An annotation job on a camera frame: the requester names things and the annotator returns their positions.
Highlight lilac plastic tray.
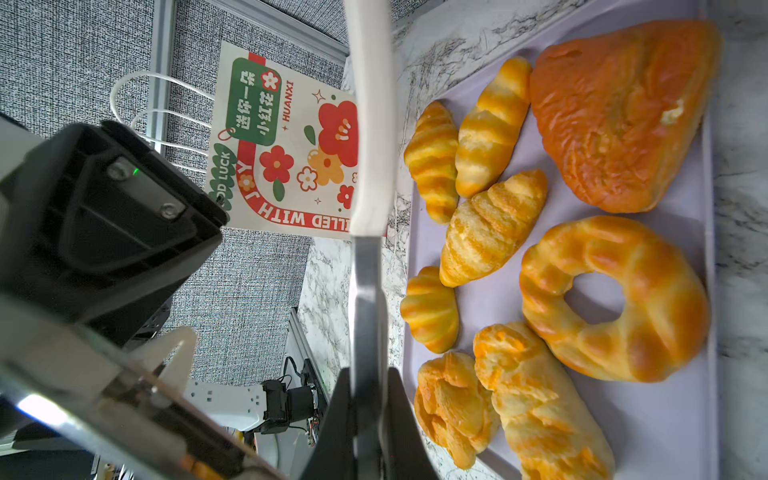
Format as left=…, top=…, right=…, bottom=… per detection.
left=401, top=1, right=719, bottom=479

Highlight small golden bread roll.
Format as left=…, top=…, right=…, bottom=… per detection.
left=455, top=56, right=532, bottom=198

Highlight striped croissant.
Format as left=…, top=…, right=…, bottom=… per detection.
left=404, top=101, right=459, bottom=225
left=400, top=266, right=460, bottom=354

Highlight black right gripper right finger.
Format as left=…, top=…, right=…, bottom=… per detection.
left=383, top=367, right=438, bottom=480

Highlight striped croissant far left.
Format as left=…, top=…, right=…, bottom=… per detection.
left=404, top=101, right=459, bottom=225

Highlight striped croissant near left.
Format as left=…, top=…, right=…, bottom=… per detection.
left=400, top=266, right=460, bottom=354

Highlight orange triangular pastry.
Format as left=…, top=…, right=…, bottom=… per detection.
left=530, top=20, right=722, bottom=214

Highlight braided loaf pastry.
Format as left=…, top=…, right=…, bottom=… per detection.
left=473, top=322, right=615, bottom=479

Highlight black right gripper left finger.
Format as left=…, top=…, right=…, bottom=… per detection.
left=300, top=368, right=354, bottom=480

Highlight golden croissant middle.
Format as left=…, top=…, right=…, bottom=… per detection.
left=439, top=170, right=548, bottom=288

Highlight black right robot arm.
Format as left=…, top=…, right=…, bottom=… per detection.
left=185, top=362, right=437, bottom=479

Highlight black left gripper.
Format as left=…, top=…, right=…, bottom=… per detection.
left=1, top=116, right=227, bottom=346

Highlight ring shaped braided bread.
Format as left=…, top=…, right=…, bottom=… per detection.
left=519, top=216, right=711, bottom=383

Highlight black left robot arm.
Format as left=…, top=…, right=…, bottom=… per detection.
left=1, top=117, right=279, bottom=479

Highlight flaky knot pastry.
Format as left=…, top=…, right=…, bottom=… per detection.
left=413, top=352, right=500, bottom=470

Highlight white steel food tongs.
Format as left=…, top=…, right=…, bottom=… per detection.
left=344, top=1, right=397, bottom=479

